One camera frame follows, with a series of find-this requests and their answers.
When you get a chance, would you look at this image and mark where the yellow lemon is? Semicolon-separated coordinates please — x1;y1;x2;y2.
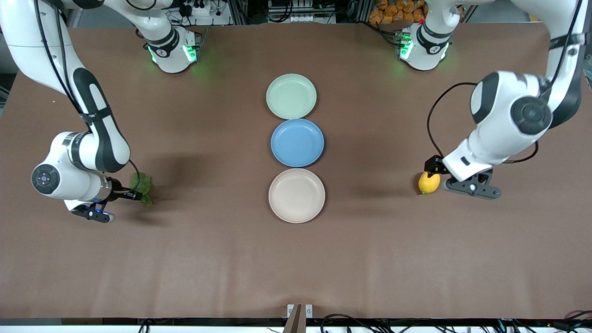
418;172;441;195

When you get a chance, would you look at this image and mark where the green lettuce leaf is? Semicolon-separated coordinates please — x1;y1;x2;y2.
128;172;154;206

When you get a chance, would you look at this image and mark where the brown table cover sheet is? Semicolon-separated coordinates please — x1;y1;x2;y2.
0;22;592;321

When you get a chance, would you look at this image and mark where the beige round plate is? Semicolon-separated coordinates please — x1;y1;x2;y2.
268;168;326;224

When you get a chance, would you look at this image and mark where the blue round plate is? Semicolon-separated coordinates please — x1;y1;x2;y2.
271;118;325;168

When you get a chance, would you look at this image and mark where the orange bags pile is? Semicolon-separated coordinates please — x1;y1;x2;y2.
369;0;427;25

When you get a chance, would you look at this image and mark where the light green round plate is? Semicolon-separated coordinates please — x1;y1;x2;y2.
266;74;318;120

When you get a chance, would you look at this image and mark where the white power strip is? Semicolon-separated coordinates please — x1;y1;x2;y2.
183;3;214;17

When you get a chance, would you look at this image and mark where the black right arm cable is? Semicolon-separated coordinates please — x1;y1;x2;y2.
33;0;142;191

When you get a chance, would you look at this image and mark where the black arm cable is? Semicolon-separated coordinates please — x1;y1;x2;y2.
426;0;584;165
33;0;142;191

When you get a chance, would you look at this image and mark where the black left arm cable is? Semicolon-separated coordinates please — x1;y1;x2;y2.
426;0;584;165

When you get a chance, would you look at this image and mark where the black floor cable bundle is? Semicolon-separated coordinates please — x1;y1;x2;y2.
319;311;592;333

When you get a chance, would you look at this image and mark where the metal bracket with post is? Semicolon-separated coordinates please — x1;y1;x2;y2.
283;303;314;333

